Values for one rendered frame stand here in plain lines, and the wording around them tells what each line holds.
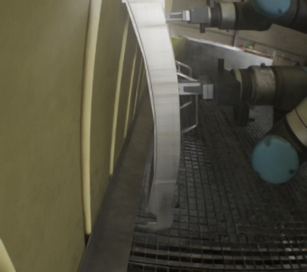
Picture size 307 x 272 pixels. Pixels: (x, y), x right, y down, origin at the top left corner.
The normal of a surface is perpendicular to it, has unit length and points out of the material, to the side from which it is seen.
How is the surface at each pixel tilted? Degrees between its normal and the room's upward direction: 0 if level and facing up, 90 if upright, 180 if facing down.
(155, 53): 90
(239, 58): 93
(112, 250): 0
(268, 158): 94
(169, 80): 90
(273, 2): 76
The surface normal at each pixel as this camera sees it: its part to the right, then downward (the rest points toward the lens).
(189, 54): -0.08, 0.39
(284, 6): -0.18, 0.12
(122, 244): 0.15, -0.91
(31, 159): 0.99, 0.17
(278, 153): -0.71, 0.25
